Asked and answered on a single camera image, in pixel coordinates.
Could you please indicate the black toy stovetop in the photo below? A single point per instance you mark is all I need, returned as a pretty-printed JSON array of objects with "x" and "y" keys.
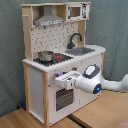
[{"x": 58, "y": 58}]

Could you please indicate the white toy oven door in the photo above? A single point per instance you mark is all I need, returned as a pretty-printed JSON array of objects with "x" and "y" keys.
[{"x": 62, "y": 102}]

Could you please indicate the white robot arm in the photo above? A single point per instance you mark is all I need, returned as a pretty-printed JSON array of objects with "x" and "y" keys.
[{"x": 91, "y": 81}]

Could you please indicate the white cabinet door with dispenser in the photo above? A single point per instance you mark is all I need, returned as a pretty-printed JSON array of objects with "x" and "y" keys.
[{"x": 86, "y": 98}]

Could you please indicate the grey toy sink basin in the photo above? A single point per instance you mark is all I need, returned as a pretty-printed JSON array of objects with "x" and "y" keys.
[{"x": 79, "y": 51}]

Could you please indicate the grey toy range hood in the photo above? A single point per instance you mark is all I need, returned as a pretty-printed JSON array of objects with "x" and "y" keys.
[{"x": 48, "y": 18}]

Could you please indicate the white toy microwave door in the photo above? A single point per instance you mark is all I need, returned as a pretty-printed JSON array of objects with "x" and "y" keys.
[{"x": 77, "y": 12}]

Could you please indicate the silver toy cooking pot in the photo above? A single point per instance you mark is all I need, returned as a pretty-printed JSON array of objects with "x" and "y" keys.
[{"x": 46, "y": 55}]

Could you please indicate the white wooden toy kitchen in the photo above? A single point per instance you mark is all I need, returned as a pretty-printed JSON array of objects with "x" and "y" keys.
[{"x": 57, "y": 38}]

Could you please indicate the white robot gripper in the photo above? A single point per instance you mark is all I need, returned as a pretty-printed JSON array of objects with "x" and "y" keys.
[{"x": 67, "y": 82}]

